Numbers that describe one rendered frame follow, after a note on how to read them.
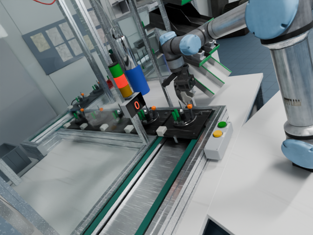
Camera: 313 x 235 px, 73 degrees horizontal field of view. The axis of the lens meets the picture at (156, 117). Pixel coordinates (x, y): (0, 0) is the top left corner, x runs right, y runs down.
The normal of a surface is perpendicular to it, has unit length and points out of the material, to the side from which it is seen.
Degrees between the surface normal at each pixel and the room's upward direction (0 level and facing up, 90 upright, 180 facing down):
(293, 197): 0
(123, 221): 0
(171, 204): 0
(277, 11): 83
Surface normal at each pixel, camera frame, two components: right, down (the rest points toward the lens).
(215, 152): -0.50, 0.58
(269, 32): -0.81, 0.42
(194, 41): 0.55, 0.22
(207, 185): -0.36, -0.81
